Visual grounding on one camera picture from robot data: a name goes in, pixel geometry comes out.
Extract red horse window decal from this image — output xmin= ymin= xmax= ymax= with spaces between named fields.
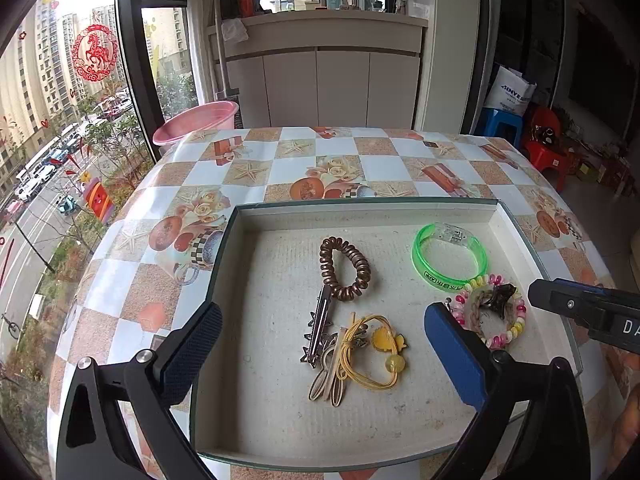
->
xmin=71 ymin=25 xmax=121 ymax=81

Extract silver spiked hair clip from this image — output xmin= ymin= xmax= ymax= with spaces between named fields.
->
xmin=300 ymin=282 xmax=337 ymax=370

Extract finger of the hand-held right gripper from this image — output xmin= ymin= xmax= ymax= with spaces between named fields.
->
xmin=527 ymin=278 xmax=609 ymax=329

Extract brown spiral hair tie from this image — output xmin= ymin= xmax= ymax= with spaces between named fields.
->
xmin=320 ymin=236 xmax=372 ymax=302

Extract person's right forearm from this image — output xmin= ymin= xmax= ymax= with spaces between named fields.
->
xmin=607 ymin=385 xmax=640 ymax=478

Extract white shopping bag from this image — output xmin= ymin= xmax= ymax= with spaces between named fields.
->
xmin=484 ymin=65 xmax=537 ymax=118

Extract grey-green cardboard tray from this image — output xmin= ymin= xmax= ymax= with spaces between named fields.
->
xmin=189 ymin=199 xmax=585 ymax=473

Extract blue plastic stool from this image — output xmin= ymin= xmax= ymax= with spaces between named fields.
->
xmin=479 ymin=107 xmax=526 ymax=148

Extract pink yellow bead bracelet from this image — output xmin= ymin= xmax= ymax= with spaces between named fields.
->
xmin=450 ymin=274 xmax=527 ymax=351

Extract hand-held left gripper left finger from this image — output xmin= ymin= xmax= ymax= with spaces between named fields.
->
xmin=55 ymin=301 xmax=223 ymax=480

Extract red lantern window decal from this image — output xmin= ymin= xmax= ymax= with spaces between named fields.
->
xmin=82 ymin=177 xmax=115 ymax=223

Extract white cabinet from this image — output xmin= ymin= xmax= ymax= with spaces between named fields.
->
xmin=215 ymin=10 xmax=430 ymax=130

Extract white cloth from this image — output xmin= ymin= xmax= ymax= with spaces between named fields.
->
xmin=220 ymin=17 xmax=249 ymax=43

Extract black television screen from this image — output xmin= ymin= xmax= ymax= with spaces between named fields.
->
xmin=567 ymin=10 xmax=636 ymax=136

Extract yellow hair tie with charms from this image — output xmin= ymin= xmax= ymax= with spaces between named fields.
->
xmin=340 ymin=314 xmax=408 ymax=391

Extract white pole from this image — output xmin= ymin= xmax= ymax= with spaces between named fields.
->
xmin=212 ymin=0 xmax=232 ymax=103

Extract red plastic chair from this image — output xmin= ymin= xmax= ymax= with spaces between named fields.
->
xmin=522 ymin=106 xmax=576 ymax=192

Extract brown braided bracelet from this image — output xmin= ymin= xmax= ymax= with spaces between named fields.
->
xmin=462 ymin=287 xmax=501 ymax=341

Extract pink plastic basin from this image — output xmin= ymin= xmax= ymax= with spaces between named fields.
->
xmin=152 ymin=101 xmax=240 ymax=146

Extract green translucent bracelet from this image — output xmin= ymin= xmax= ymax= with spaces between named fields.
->
xmin=412 ymin=221 xmax=488 ymax=293

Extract checkered printed tablecloth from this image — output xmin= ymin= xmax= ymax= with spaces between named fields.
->
xmin=47 ymin=126 xmax=640 ymax=480

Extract black hair claw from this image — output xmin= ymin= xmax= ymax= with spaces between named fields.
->
xmin=482 ymin=282 xmax=518 ymax=318

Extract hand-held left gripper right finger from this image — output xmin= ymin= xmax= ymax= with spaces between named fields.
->
xmin=424 ymin=301 xmax=592 ymax=480

